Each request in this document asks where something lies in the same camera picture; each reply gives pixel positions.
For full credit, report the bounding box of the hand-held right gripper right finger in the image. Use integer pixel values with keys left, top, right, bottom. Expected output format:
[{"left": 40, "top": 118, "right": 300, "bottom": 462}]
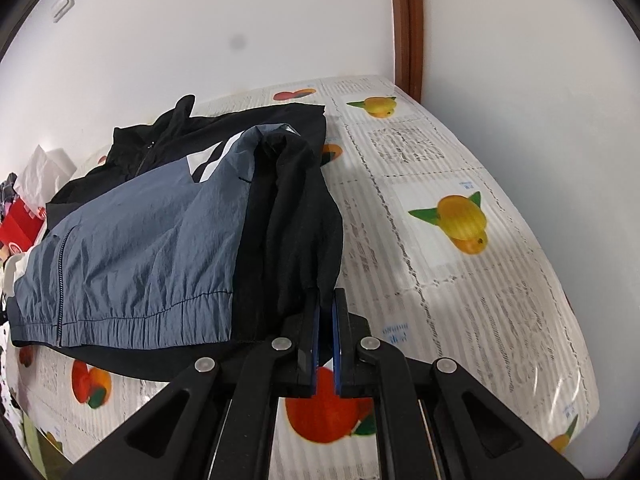
[{"left": 332, "top": 287, "right": 586, "bottom": 480}]

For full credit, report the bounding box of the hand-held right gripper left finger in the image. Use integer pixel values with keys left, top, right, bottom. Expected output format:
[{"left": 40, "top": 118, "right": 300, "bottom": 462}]
[{"left": 65, "top": 290, "right": 321, "bottom": 480}]

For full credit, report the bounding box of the black white blue jacket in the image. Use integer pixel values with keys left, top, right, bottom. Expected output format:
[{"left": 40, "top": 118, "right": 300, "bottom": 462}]
[{"left": 7, "top": 94, "right": 346, "bottom": 381}]

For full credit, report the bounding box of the fruit print tablecloth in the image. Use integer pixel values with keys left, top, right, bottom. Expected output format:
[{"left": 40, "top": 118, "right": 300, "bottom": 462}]
[{"left": 0, "top": 75, "right": 601, "bottom": 480}]

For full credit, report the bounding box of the red paper bag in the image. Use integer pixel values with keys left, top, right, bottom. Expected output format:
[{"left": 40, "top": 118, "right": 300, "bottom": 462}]
[{"left": 0, "top": 199, "right": 51, "bottom": 261}]

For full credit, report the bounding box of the white plastic bag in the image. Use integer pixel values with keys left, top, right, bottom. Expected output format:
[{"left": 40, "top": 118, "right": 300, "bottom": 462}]
[{"left": 17, "top": 144, "right": 78, "bottom": 206}]

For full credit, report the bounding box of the plaid cloth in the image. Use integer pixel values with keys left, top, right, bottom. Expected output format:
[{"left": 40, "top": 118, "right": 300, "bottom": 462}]
[{"left": 0, "top": 172, "right": 18, "bottom": 221}]

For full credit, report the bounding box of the brown wooden door frame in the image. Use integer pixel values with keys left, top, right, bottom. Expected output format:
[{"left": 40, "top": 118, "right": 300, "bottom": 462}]
[{"left": 389, "top": 0, "right": 426, "bottom": 103}]

